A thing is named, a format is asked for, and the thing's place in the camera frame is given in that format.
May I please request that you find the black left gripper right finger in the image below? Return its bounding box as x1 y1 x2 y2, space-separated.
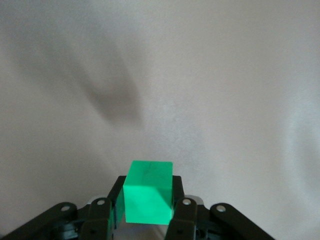
166 175 273 240

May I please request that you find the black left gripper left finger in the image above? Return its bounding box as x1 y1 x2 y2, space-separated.
0 175 127 240

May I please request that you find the green cube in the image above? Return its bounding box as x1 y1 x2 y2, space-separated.
123 160 174 225

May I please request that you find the table cover cloth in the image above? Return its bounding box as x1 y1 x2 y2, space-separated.
0 0 320 240

